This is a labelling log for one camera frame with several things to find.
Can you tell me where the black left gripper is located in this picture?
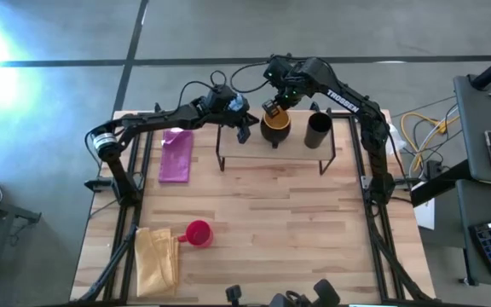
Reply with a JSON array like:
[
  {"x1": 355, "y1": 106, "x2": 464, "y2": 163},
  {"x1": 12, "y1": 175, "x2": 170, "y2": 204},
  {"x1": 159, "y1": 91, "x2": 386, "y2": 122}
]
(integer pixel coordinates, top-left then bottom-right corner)
[{"x1": 202, "y1": 84, "x2": 260, "y2": 144}]

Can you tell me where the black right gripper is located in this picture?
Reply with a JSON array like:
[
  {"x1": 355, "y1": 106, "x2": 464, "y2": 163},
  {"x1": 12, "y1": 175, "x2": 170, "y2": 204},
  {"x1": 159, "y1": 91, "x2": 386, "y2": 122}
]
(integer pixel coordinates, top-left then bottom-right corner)
[{"x1": 262, "y1": 59, "x2": 315, "y2": 119}]

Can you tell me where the brown mug with yellow inside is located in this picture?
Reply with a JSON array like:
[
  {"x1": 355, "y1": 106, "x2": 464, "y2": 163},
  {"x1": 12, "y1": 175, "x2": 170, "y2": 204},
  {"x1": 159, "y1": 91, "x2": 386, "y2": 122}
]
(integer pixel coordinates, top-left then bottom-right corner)
[{"x1": 259, "y1": 108, "x2": 292, "y2": 149}]

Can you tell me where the tall black cup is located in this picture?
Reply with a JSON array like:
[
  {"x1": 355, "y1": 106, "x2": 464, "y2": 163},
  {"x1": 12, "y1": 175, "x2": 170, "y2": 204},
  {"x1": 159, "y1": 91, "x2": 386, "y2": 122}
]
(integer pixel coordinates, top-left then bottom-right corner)
[{"x1": 303, "y1": 111, "x2": 333, "y2": 150}]

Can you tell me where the red plastic mug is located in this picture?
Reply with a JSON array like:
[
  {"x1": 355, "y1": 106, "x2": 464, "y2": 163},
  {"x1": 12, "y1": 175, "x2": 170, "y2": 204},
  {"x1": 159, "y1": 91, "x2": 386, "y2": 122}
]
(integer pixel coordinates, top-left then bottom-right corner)
[{"x1": 176, "y1": 219, "x2": 215, "y2": 249}]

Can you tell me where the wooden shelf with black legs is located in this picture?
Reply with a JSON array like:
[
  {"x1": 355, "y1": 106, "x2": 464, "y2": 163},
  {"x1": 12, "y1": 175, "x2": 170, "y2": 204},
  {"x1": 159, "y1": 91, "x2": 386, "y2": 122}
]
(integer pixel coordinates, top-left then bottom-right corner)
[{"x1": 215, "y1": 111, "x2": 338, "y2": 176}]

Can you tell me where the purple cloth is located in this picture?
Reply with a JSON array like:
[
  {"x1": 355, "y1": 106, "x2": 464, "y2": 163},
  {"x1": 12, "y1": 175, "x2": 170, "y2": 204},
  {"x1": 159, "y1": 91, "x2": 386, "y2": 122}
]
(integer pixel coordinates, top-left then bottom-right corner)
[{"x1": 158, "y1": 127, "x2": 194, "y2": 184}]

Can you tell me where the yellow folded cloth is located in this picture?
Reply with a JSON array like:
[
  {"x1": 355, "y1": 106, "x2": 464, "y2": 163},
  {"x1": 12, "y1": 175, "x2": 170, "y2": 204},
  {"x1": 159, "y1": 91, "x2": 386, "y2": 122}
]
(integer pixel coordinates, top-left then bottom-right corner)
[{"x1": 134, "y1": 227, "x2": 181, "y2": 298}]

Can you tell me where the black power adapter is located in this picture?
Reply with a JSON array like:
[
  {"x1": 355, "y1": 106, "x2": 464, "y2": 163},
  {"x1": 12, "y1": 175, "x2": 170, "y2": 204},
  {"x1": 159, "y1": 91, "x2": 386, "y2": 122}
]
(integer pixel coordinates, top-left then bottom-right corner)
[{"x1": 425, "y1": 159, "x2": 442, "y2": 180}]

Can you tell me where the small black box device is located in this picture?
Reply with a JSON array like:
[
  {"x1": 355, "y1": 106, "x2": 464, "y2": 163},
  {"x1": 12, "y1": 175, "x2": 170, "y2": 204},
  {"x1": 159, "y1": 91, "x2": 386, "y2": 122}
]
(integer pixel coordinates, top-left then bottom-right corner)
[{"x1": 225, "y1": 284, "x2": 243, "y2": 307}]

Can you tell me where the black support beam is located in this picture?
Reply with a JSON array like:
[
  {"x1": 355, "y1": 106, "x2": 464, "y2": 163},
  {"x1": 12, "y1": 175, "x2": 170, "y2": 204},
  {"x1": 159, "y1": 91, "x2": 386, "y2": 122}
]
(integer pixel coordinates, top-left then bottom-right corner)
[{"x1": 410, "y1": 159, "x2": 472, "y2": 209}]

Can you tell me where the white paper sheet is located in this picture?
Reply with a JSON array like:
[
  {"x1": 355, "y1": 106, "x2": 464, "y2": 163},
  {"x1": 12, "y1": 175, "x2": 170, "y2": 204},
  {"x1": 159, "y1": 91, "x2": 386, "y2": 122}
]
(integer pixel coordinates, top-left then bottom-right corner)
[{"x1": 413, "y1": 198, "x2": 436, "y2": 231}]

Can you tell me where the black rounded device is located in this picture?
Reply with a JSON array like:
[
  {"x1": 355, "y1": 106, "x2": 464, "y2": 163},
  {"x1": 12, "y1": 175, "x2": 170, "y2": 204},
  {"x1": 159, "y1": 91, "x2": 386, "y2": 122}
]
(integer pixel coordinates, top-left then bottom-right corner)
[{"x1": 269, "y1": 279, "x2": 341, "y2": 307}]

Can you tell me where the grey desk top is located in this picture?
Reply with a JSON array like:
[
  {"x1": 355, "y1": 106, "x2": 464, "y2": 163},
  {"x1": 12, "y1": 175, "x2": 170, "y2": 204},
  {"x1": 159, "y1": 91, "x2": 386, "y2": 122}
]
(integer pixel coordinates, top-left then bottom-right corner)
[{"x1": 453, "y1": 73, "x2": 491, "y2": 188}]

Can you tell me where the dark grey keyboard desk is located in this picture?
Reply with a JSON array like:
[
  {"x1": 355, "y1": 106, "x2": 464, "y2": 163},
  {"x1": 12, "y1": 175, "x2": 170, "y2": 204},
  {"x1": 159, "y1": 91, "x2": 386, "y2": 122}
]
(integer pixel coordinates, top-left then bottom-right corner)
[{"x1": 456, "y1": 178, "x2": 491, "y2": 289}]

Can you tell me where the black metal table frame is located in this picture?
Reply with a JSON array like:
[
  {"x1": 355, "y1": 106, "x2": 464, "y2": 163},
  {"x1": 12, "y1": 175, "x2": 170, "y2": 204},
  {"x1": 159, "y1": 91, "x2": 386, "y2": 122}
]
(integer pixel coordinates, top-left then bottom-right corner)
[{"x1": 70, "y1": 101, "x2": 438, "y2": 306}]

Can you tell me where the yellow cable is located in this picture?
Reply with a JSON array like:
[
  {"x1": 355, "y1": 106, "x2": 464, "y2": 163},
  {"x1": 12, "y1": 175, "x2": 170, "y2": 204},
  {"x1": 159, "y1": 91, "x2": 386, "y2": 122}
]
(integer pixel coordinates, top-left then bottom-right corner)
[{"x1": 400, "y1": 111, "x2": 459, "y2": 171}]

